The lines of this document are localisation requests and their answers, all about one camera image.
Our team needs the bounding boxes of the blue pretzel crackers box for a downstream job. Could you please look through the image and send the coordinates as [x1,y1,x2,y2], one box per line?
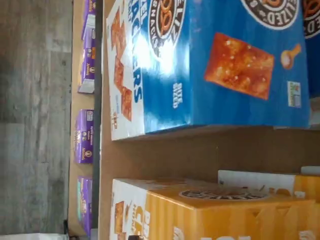
[106,0,311,142]
[301,0,320,130]

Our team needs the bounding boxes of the yellow pretzel crackers box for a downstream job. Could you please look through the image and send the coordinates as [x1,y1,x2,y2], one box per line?
[110,177,320,240]
[217,166,320,201]

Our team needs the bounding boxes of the black metal shelf rack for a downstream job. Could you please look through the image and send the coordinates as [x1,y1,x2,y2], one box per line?
[91,0,104,240]

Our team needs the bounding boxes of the purple Annie's box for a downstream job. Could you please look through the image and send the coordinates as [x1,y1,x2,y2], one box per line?
[74,109,95,165]
[77,47,97,95]
[81,0,97,41]
[76,175,93,237]

